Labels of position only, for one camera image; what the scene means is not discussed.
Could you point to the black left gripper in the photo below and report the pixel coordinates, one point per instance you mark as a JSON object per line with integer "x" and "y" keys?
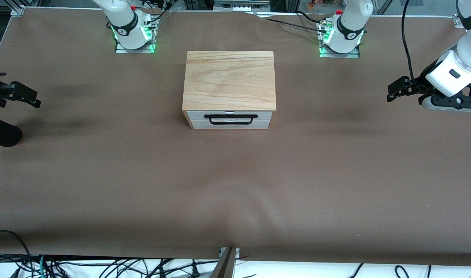
{"x": 421, "y": 84}

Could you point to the white-fronted wooden drawer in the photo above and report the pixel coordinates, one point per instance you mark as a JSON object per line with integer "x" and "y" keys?
{"x": 196, "y": 116}

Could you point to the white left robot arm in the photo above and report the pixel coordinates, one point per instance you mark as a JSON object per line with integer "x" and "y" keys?
{"x": 451, "y": 73}

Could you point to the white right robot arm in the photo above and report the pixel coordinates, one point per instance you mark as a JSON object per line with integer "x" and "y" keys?
{"x": 127, "y": 31}

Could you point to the light wooden drawer cabinet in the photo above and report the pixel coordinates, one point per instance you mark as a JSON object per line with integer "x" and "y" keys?
{"x": 229, "y": 81}

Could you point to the black cylinder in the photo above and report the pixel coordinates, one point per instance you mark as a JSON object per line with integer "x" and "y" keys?
{"x": 2, "y": 132}

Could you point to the orange background items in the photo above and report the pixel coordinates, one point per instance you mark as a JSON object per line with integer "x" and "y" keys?
{"x": 316, "y": 4}

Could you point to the grey background device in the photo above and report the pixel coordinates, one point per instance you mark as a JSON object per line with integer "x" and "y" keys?
{"x": 241, "y": 5}

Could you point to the brown table cover sheet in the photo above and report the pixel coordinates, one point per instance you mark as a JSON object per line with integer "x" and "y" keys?
{"x": 235, "y": 185}

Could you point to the aluminium frame corner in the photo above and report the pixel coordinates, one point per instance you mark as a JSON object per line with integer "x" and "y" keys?
{"x": 17, "y": 11}

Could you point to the aluminium frame profile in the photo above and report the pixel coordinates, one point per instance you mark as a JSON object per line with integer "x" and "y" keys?
{"x": 458, "y": 21}

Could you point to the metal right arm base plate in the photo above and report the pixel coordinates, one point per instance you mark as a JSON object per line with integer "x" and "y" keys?
{"x": 121, "y": 50}

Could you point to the aluminium bracket with bar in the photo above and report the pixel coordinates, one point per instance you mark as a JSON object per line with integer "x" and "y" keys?
{"x": 227, "y": 264}

